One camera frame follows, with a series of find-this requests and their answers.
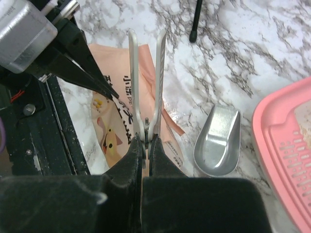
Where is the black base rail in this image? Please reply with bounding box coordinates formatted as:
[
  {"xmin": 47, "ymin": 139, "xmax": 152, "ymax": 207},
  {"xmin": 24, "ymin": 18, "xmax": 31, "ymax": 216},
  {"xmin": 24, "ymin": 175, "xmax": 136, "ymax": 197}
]
[{"xmin": 0, "ymin": 74, "xmax": 90, "ymax": 176}]

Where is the pink plastic litter box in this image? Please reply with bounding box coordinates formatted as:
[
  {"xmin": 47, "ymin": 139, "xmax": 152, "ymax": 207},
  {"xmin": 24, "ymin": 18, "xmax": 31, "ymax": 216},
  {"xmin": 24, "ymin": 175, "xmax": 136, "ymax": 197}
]
[{"xmin": 252, "ymin": 78, "xmax": 311, "ymax": 233}]

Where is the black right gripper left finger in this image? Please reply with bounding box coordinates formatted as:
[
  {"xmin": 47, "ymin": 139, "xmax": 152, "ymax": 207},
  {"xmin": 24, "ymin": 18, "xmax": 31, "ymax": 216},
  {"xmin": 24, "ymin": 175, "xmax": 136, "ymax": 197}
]
[{"xmin": 0, "ymin": 136, "xmax": 142, "ymax": 233}]

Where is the black perforated music stand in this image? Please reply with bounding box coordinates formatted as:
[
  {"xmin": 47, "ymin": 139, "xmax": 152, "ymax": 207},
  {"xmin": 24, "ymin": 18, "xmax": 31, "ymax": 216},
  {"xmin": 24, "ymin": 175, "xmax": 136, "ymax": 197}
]
[{"xmin": 189, "ymin": 0, "xmax": 203, "ymax": 43}]

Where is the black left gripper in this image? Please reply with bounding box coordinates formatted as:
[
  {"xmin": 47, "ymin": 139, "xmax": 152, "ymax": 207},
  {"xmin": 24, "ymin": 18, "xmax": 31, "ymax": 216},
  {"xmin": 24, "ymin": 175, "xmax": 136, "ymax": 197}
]
[{"xmin": 31, "ymin": 0, "xmax": 119, "ymax": 100}]

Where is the silver metal scoop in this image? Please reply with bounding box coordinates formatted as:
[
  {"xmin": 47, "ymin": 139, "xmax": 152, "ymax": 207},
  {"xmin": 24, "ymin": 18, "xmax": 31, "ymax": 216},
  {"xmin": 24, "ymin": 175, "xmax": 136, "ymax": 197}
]
[{"xmin": 193, "ymin": 104, "xmax": 242, "ymax": 177}]

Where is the beige cat litter bag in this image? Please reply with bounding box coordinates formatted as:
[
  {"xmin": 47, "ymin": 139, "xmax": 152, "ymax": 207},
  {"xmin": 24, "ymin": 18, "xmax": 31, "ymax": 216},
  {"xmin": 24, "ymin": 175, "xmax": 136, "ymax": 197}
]
[{"xmin": 80, "ymin": 43, "xmax": 186, "ymax": 174}]

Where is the small white plastic bracket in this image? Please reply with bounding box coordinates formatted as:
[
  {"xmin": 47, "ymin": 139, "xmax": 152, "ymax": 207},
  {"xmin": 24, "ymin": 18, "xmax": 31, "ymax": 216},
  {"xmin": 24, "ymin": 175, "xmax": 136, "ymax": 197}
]
[{"xmin": 128, "ymin": 29, "xmax": 166, "ymax": 168}]

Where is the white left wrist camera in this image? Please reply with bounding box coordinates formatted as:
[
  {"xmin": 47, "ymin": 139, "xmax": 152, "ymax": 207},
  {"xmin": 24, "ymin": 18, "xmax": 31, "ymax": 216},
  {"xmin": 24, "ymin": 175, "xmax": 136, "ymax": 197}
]
[{"xmin": 0, "ymin": 0, "xmax": 58, "ymax": 74}]

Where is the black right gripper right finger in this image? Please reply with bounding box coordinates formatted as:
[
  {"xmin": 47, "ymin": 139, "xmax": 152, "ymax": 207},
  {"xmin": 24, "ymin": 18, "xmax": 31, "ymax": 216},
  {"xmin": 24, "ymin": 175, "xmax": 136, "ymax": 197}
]
[{"xmin": 142, "ymin": 136, "xmax": 272, "ymax": 233}]

